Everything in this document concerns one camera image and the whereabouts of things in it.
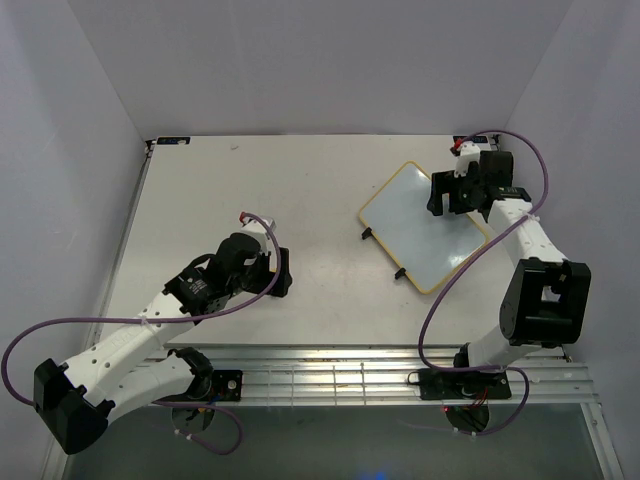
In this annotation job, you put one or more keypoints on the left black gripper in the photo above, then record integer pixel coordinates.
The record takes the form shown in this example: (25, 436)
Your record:
(284, 278)

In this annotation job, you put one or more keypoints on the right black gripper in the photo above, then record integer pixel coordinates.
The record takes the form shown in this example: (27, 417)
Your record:
(447, 182)

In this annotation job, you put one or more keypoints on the yellow-framed small whiteboard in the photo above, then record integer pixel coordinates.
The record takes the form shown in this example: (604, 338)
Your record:
(430, 248)

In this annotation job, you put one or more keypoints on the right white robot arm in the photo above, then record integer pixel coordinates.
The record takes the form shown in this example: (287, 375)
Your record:
(545, 301)

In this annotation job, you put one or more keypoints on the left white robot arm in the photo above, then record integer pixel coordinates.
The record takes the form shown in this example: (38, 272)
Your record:
(80, 397)

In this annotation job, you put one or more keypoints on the blue corner label right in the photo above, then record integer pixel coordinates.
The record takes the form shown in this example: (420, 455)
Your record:
(478, 139)

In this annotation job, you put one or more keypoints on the blue corner label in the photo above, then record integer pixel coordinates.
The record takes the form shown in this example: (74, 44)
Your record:
(173, 140)
(478, 139)

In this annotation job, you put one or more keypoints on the blue corner label left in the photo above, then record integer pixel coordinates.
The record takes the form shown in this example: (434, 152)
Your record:
(173, 140)

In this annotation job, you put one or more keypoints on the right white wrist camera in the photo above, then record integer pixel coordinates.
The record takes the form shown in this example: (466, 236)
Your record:
(466, 152)

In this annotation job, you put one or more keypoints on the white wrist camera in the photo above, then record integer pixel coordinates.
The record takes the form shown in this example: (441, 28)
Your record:
(466, 152)
(257, 226)

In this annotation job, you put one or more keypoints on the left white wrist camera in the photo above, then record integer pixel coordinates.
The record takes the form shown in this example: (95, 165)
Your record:
(257, 226)

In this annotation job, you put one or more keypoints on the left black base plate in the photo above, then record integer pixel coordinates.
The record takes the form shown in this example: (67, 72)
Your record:
(220, 385)

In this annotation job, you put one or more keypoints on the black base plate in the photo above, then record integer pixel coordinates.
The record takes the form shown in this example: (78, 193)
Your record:
(220, 385)
(439, 385)

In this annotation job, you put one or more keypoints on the aluminium rail frame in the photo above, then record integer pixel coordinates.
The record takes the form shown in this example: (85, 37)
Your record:
(341, 376)

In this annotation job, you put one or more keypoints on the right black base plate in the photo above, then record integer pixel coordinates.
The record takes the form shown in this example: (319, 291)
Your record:
(439, 385)

